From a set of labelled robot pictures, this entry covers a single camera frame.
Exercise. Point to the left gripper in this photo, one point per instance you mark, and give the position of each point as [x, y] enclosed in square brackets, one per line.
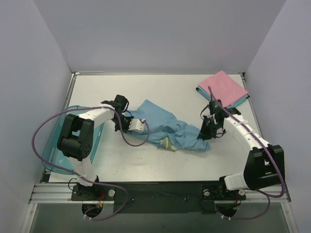
[119, 123]

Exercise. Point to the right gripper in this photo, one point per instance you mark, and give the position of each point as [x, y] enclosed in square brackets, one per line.
[209, 125]

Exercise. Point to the light blue t shirt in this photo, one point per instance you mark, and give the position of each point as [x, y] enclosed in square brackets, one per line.
[166, 131]

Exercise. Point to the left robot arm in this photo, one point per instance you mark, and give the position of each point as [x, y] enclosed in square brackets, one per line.
[76, 138]

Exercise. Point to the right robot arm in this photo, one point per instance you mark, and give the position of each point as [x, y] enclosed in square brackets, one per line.
[264, 166]

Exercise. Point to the folded teal t shirt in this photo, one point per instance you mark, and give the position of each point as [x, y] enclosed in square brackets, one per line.
[208, 97]

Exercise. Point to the folded pink t shirt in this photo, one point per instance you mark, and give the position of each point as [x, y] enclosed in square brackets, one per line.
[224, 88]

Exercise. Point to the teal plastic bin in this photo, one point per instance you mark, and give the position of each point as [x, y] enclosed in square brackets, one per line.
[52, 154]

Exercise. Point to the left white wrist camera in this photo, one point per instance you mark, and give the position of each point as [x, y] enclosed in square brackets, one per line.
[137, 125]

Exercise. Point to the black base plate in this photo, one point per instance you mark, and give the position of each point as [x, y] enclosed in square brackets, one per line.
[206, 197]

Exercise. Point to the aluminium frame rail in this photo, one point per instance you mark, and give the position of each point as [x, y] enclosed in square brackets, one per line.
[60, 193]

